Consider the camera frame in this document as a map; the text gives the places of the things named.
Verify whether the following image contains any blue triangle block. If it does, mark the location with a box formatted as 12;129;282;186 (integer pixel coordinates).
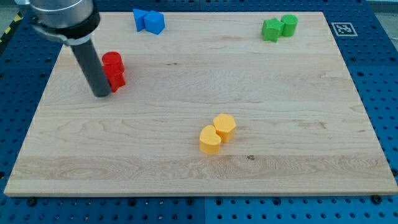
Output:
132;9;149;32

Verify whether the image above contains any yellow hexagon block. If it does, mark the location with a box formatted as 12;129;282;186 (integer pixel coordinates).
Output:
213;113;237;142

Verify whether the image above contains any yellow heart block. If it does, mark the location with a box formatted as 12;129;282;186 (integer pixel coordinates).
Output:
199;125;221;155

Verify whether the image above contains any red star block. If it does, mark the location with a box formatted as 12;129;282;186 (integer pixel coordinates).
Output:
103;65;126;92

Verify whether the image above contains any blue cube block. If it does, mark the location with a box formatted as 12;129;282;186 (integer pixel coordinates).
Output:
144;11;165;35

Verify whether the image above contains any red cylinder block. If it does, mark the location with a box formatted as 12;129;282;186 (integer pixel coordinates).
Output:
101;51;125;72

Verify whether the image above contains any wooden board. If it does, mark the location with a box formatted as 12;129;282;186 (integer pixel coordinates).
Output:
4;12;397;197

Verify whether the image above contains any green star block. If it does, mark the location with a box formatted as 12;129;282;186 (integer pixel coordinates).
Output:
261;17;285;42

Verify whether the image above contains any grey cylindrical pointer rod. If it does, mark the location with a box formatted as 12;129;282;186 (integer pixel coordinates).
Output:
71;39;111;98

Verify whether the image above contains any green cylinder block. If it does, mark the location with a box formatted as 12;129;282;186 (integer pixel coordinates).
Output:
281;14;299;37

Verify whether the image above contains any white fiducial marker tag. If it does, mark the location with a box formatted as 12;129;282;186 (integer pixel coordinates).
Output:
331;22;358;37

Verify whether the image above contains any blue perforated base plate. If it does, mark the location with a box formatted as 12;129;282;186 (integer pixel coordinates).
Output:
1;0;397;223

